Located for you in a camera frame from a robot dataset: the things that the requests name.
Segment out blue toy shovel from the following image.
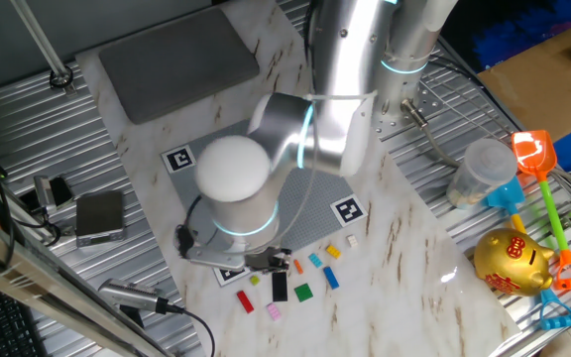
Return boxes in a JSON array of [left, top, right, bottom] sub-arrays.
[[481, 176, 571, 332]]

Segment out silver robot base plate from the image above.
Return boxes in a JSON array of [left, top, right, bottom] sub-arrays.
[[372, 68, 448, 145]]

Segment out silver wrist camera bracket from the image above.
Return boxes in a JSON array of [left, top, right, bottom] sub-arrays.
[[183, 243, 253, 272]]

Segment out green square Lego plate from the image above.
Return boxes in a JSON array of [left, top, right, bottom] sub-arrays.
[[293, 283, 314, 303]]

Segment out metal pole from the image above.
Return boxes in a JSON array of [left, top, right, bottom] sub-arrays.
[[10, 0, 76, 96]]

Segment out black Lego plate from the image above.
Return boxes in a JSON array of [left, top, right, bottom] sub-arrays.
[[271, 271, 289, 302]]

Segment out silver camera on mount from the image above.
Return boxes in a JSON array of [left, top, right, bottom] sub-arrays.
[[33, 176, 76, 240]]

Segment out silver cylindrical device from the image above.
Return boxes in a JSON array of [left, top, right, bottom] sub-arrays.
[[97, 277, 171, 328]]

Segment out black device cable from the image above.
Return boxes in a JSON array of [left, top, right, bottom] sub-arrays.
[[164, 302, 216, 357]]

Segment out aluminium frame bar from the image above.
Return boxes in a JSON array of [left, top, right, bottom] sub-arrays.
[[0, 202, 172, 357]]

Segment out red Lego brick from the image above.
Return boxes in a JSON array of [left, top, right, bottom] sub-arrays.
[[236, 290, 256, 314]]

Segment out grey Lego baseplate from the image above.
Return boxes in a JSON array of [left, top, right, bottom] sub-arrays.
[[161, 118, 369, 278]]

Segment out silver digital scale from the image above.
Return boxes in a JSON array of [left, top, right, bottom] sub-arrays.
[[74, 190, 127, 248]]

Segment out thin grey cable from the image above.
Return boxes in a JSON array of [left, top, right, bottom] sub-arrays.
[[273, 91, 381, 249]]

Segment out cardboard box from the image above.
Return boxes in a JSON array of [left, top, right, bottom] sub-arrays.
[[477, 17, 571, 145]]

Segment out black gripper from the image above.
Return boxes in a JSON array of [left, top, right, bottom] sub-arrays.
[[244, 246, 294, 275]]

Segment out gold piggy bank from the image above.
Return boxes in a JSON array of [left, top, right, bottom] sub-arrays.
[[473, 227, 557, 298]]

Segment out grey robot power cable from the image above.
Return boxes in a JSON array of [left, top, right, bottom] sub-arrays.
[[399, 97, 465, 169]]

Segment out black white marker tag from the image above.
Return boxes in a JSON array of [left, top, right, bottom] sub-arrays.
[[328, 195, 369, 228], [160, 144, 198, 175], [213, 266, 252, 288]]

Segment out grey fabric pad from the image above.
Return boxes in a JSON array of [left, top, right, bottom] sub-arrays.
[[97, 7, 261, 125]]

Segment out orange toy shovel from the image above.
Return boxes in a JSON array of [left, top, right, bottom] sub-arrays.
[[511, 129, 571, 292]]

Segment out clear plastic jar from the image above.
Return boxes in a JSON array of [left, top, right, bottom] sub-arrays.
[[446, 137, 519, 209]]

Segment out blue Lego brick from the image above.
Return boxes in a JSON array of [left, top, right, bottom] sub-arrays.
[[322, 266, 340, 291]]

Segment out blue fuzzy fabric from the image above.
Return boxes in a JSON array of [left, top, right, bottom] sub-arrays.
[[471, 0, 571, 70]]

